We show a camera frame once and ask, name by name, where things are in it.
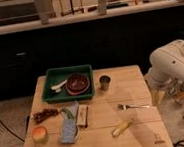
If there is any white brush in tray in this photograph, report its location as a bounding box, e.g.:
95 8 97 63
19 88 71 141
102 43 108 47
51 79 67 91

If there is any black cable left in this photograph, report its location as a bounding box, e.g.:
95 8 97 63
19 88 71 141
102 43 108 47
0 106 26 146

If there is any green plastic tray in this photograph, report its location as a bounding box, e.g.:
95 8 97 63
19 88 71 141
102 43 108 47
42 64 95 104

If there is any orange fruit toy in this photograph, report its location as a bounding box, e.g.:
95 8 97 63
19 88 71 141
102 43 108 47
31 126 48 142

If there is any silver fork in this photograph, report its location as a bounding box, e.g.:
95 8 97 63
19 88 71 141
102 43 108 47
118 104 150 110

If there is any wooden block with dark edge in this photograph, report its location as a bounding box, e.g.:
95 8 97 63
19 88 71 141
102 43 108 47
76 104 88 127

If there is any green and white vegetable toy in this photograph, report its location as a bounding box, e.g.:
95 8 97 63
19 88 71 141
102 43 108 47
61 107 74 119

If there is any bunch of dark grapes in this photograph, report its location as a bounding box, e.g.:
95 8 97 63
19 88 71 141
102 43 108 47
33 108 58 124

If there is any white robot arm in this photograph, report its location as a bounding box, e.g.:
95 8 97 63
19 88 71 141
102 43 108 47
144 39 184 106

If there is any metal cup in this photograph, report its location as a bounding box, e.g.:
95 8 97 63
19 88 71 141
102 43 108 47
99 75 111 91

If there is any dark red bowl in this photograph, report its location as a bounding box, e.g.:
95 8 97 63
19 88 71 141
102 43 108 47
66 73 90 96

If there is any blue cloth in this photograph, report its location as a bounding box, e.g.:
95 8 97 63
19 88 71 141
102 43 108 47
60 101 79 144

